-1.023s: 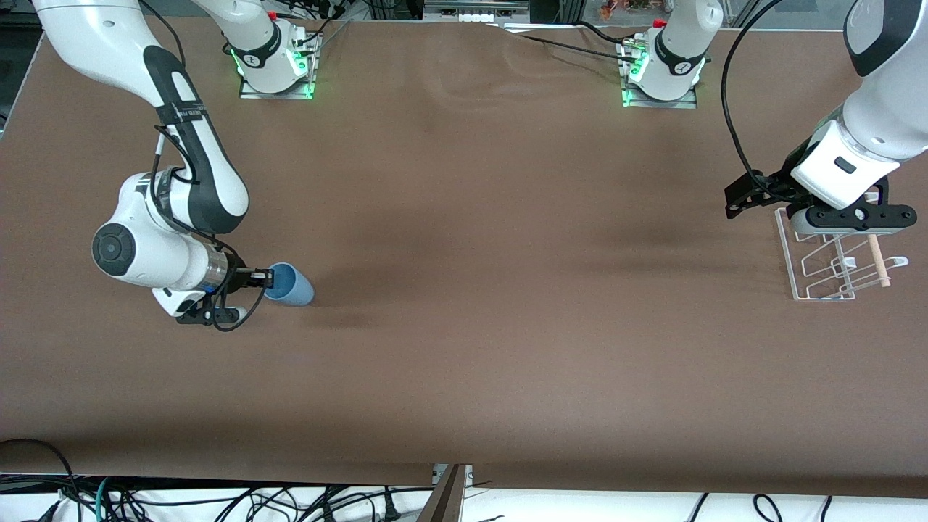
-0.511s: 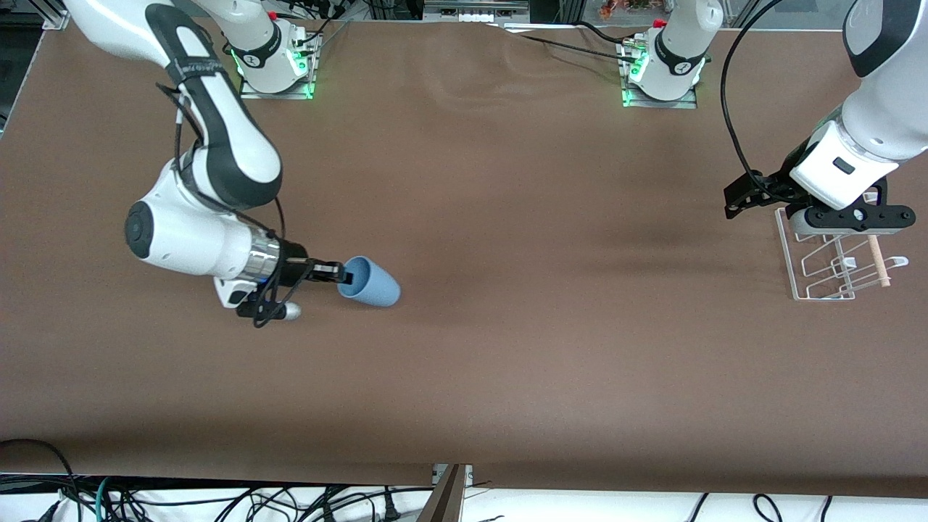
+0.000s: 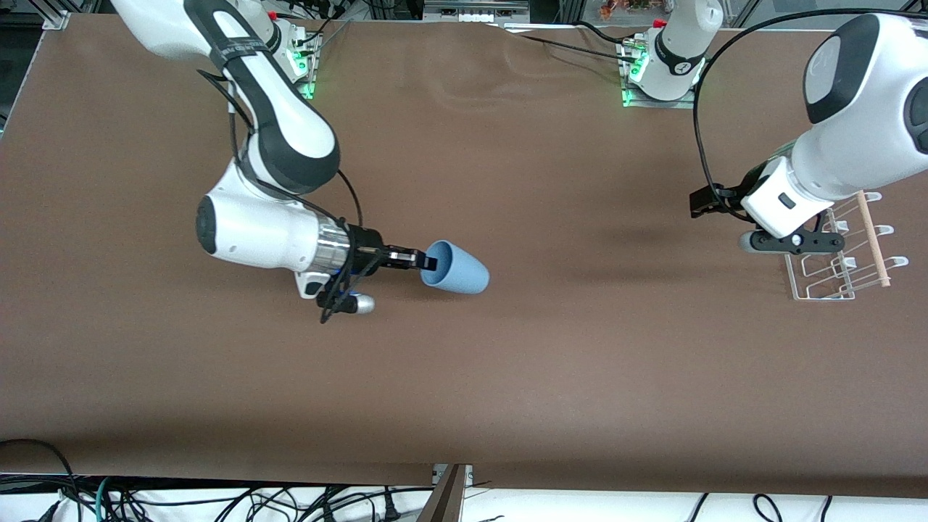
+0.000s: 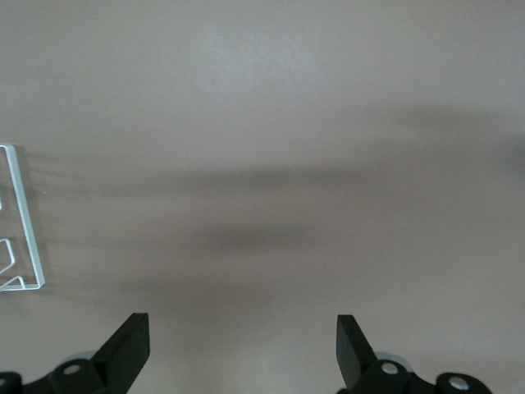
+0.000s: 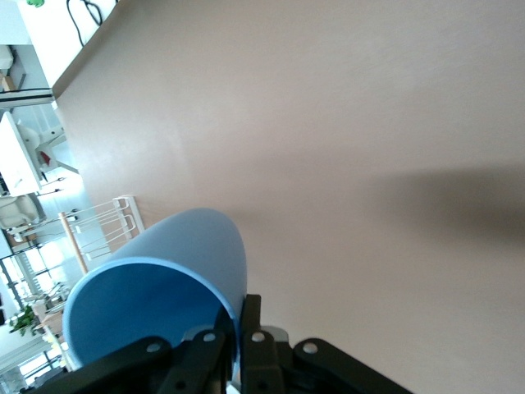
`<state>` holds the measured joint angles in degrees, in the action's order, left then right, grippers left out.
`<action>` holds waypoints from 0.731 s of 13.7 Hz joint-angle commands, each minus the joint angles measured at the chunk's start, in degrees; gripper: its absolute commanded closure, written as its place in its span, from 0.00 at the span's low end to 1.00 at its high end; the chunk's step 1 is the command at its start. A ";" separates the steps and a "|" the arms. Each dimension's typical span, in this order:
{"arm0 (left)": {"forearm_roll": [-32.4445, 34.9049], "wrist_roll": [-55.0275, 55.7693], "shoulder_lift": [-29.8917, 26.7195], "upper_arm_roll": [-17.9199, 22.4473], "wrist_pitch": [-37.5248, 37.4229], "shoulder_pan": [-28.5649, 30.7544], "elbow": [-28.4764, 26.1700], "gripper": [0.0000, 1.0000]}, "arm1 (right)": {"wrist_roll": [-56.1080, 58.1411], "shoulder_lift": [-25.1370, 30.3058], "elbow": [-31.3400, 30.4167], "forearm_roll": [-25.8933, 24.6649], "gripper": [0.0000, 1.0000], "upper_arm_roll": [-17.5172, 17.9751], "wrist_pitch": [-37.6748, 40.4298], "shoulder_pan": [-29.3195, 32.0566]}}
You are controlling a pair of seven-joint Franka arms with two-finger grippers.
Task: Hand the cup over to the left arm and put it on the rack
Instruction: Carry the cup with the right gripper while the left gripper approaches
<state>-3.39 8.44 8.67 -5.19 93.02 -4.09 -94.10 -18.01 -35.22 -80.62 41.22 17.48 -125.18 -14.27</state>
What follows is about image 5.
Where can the white table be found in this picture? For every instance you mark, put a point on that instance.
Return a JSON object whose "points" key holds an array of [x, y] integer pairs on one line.
{"points": [[16, 156]]}

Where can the aluminium door rail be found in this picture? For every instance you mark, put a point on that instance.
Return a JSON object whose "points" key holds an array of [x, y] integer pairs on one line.
{"points": [[24, 96]]}

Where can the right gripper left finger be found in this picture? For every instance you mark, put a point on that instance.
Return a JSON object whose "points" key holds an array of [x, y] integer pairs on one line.
{"points": [[135, 369]]}

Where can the green potted plant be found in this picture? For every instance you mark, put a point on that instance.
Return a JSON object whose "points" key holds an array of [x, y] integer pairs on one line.
{"points": [[24, 320]]}

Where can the beige office chair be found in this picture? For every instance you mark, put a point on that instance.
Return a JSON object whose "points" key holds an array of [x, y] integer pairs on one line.
{"points": [[20, 211]]}

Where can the blue plastic cup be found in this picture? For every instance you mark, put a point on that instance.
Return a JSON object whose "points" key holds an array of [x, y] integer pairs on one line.
{"points": [[197, 238]]}

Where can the white frame with red patch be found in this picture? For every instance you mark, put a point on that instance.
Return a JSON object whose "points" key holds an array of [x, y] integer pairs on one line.
{"points": [[49, 143]]}

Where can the green object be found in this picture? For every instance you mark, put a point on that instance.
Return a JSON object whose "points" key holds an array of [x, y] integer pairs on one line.
{"points": [[36, 2]]}

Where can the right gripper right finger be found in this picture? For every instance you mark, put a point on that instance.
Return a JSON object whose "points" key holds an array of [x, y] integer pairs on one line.
{"points": [[262, 361]]}

